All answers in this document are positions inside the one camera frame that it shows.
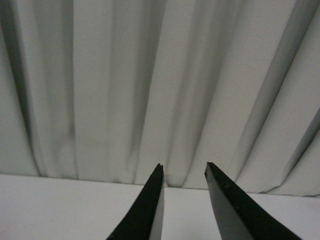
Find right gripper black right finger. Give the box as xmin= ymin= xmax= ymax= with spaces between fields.
xmin=204 ymin=162 xmax=300 ymax=240

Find grey pleated curtain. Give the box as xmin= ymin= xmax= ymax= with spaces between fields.
xmin=0 ymin=0 xmax=320 ymax=197

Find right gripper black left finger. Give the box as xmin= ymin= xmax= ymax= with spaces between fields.
xmin=108 ymin=164 xmax=165 ymax=240

